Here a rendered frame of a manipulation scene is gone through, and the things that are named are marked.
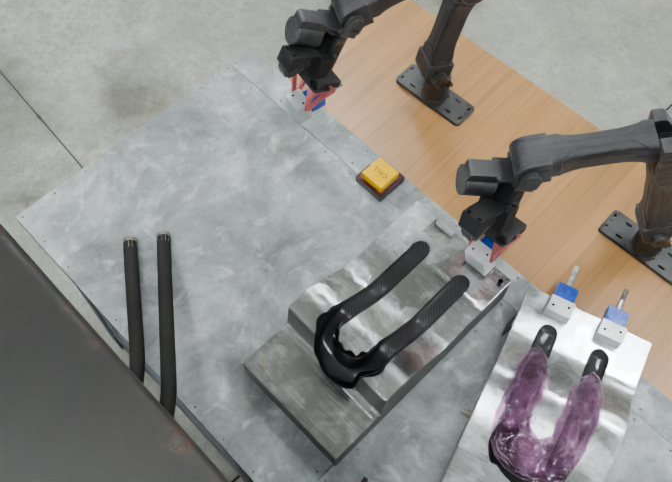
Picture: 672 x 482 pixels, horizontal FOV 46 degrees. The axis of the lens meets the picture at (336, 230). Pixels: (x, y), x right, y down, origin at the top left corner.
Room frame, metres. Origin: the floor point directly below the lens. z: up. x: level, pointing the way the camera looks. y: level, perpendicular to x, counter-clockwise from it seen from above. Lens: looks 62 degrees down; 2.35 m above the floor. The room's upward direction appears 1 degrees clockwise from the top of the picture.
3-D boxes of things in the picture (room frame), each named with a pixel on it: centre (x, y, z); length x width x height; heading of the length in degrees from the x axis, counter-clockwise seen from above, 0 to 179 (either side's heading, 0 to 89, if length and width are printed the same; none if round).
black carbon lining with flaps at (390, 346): (0.58, -0.11, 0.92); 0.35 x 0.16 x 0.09; 136
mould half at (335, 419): (0.57, -0.09, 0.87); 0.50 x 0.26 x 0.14; 136
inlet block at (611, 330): (0.60, -0.57, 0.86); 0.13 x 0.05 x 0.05; 153
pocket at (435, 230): (0.77, -0.22, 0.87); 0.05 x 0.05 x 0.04; 46
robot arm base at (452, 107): (1.19, -0.23, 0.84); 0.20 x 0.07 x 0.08; 48
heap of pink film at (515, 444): (0.39, -0.40, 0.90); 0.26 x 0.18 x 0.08; 153
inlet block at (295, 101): (1.08, 0.05, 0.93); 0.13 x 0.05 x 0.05; 125
